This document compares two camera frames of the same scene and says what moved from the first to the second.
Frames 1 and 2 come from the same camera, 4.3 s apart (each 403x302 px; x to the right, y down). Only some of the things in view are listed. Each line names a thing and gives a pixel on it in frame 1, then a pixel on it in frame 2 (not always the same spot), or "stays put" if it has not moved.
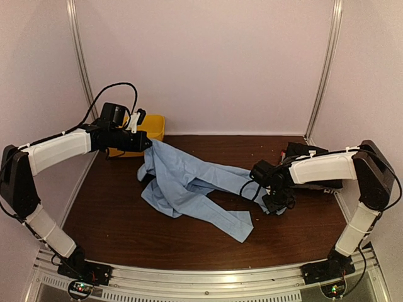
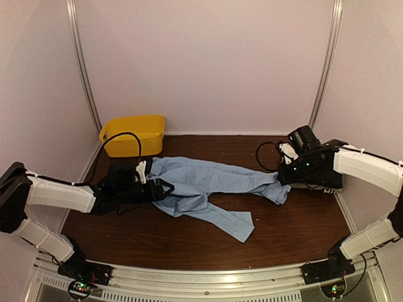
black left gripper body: [126, 145] → [150, 195]
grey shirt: [315, 187] stays put
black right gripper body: [280, 199] → [291, 177]
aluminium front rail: [213, 285] stays put
